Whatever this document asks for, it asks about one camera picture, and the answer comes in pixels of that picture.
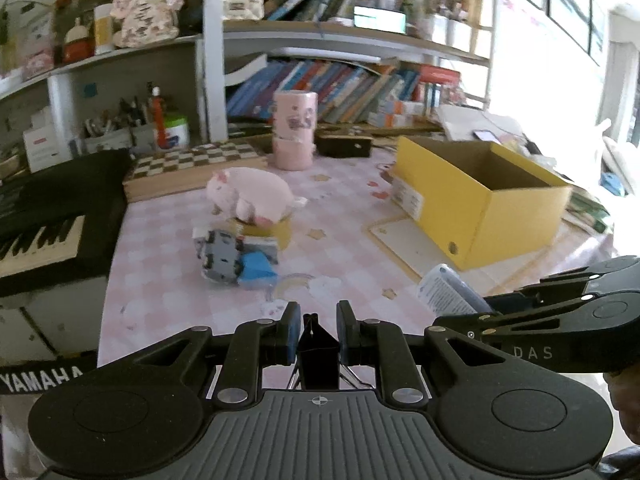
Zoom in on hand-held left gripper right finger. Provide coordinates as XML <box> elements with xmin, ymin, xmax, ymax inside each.
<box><xmin>336</xmin><ymin>300</ymin><xmax>518</xmax><ymax>407</ymax></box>

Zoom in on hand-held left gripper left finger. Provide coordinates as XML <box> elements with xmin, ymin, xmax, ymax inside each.
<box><xmin>117</xmin><ymin>301</ymin><xmax>302</xmax><ymax>407</ymax></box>

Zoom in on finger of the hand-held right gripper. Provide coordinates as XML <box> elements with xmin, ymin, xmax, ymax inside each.
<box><xmin>482</xmin><ymin>255</ymin><xmax>640</xmax><ymax>312</ymax></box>
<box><xmin>431</xmin><ymin>291</ymin><xmax>597</xmax><ymax>347</ymax></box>

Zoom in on black binder clip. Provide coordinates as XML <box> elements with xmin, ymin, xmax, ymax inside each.
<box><xmin>289</xmin><ymin>312</ymin><xmax>376</xmax><ymax>392</ymax></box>

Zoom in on white tissue packet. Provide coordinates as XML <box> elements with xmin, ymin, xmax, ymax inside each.
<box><xmin>417</xmin><ymin>263</ymin><xmax>493</xmax><ymax>318</ymax></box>

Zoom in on grey toy car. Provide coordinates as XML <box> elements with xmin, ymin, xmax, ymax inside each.
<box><xmin>194</xmin><ymin>229</ymin><xmax>247</xmax><ymax>286</ymax></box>

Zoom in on yellow cardboard box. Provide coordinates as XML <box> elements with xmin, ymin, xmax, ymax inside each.
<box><xmin>389</xmin><ymin>136</ymin><xmax>574</xmax><ymax>272</ymax></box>

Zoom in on pink pig plush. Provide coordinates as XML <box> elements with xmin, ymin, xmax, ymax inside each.
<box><xmin>206</xmin><ymin>167</ymin><xmax>308</xmax><ymax>227</ymax></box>

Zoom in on pink checkered desktop cloth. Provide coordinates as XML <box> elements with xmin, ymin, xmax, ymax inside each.
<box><xmin>97</xmin><ymin>137</ymin><xmax>618</xmax><ymax>367</ymax></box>

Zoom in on blue hexagonal box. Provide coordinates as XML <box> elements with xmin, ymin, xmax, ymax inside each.
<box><xmin>238</xmin><ymin>252</ymin><xmax>279</xmax><ymax>289</ymax></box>

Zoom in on yellow tape roll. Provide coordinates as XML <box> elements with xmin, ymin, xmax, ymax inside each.
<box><xmin>227</xmin><ymin>210</ymin><xmax>294</xmax><ymax>252</ymax></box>

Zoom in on dark brown case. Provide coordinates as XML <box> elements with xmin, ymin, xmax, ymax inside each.
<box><xmin>317</xmin><ymin>132</ymin><xmax>374</xmax><ymax>159</ymax></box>

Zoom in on white paper sheets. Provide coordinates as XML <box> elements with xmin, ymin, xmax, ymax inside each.
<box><xmin>434</xmin><ymin>105</ymin><xmax>531</xmax><ymax>144</ymax></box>

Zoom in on wooden chessboard box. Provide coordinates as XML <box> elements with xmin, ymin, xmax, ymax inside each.
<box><xmin>122</xmin><ymin>140</ymin><xmax>271</xmax><ymax>204</ymax></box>

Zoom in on pink printed cylinder container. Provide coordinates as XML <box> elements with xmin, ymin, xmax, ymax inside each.
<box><xmin>272</xmin><ymin>91</ymin><xmax>319</xmax><ymax>171</ymax></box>

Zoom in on orange white small box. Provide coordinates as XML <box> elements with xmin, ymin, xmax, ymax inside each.
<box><xmin>379</xmin><ymin>100</ymin><xmax>427</xmax><ymax>116</ymax></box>
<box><xmin>367</xmin><ymin>110</ymin><xmax>416</xmax><ymax>129</ymax></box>

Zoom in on green lidded white jar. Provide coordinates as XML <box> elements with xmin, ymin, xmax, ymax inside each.
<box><xmin>160</xmin><ymin>114</ymin><xmax>191</xmax><ymax>151</ymax></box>

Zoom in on red printed box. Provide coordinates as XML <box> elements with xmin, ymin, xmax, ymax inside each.
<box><xmin>417</xmin><ymin>66</ymin><xmax>461</xmax><ymax>87</ymax></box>

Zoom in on red white marker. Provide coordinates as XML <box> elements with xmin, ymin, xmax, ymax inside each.
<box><xmin>151</xmin><ymin>86</ymin><xmax>169</xmax><ymax>149</ymax></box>

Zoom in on black piano keyboard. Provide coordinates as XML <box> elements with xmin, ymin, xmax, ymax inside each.
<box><xmin>0</xmin><ymin>149</ymin><xmax>134</xmax><ymax>299</ymax></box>

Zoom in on grey pen holder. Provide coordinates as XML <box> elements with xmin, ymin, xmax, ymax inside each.
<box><xmin>81</xmin><ymin>87</ymin><xmax>157</xmax><ymax>155</ymax></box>

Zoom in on white bookshelf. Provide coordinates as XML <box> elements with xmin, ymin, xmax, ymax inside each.
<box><xmin>0</xmin><ymin>0</ymin><xmax>501</xmax><ymax>173</ymax></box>

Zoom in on white box red label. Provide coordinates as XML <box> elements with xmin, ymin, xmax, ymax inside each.
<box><xmin>22</xmin><ymin>125</ymin><xmax>69</xmax><ymax>174</ymax></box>

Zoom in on green white box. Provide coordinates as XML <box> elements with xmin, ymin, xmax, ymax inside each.
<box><xmin>352</xmin><ymin>6</ymin><xmax>407</xmax><ymax>35</ymax></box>

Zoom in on white yellow cup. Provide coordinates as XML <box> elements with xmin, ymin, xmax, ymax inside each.
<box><xmin>93</xmin><ymin>3</ymin><xmax>117</xmax><ymax>56</ymax></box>

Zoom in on floral fabric bag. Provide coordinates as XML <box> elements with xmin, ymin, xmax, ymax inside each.
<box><xmin>110</xmin><ymin>0</ymin><xmax>186</xmax><ymax>49</ymax></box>

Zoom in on red white doll jar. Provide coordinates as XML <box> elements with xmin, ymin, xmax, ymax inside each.
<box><xmin>62</xmin><ymin>17</ymin><xmax>96</xmax><ymax>64</ymax></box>

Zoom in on pink small box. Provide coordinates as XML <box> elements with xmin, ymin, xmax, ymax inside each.
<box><xmin>22</xmin><ymin>52</ymin><xmax>56</xmax><ymax>79</ymax></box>

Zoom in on black lettered strap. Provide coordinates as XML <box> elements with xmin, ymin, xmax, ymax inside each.
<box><xmin>0</xmin><ymin>352</ymin><xmax>99</xmax><ymax>397</ymax></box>

